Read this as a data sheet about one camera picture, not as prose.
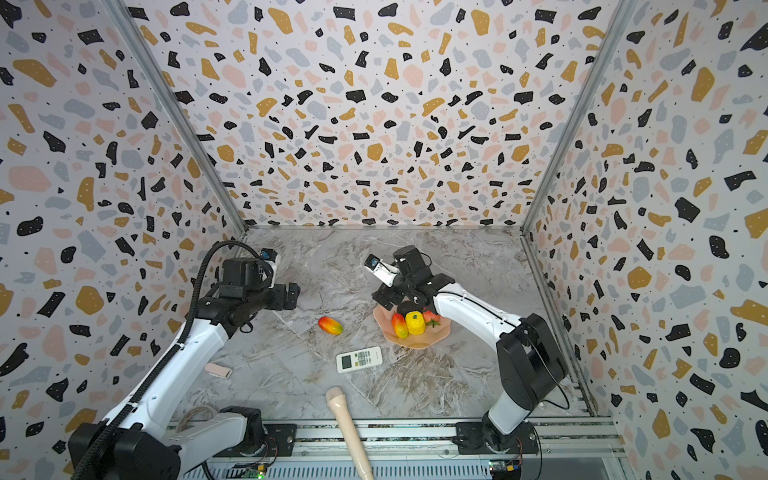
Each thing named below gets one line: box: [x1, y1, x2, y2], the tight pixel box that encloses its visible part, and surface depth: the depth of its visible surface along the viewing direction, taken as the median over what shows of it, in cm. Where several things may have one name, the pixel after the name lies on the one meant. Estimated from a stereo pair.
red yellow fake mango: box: [392, 313, 409, 339], surface depth 91 cm
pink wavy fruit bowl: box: [373, 305, 451, 349], surface depth 92 cm
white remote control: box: [336, 346, 383, 374], surface depth 87 cm
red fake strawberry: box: [423, 310, 441, 328], surface depth 92 cm
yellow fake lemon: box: [405, 310, 426, 336], surface depth 92 cm
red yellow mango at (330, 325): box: [318, 316, 344, 335], surface depth 93 cm
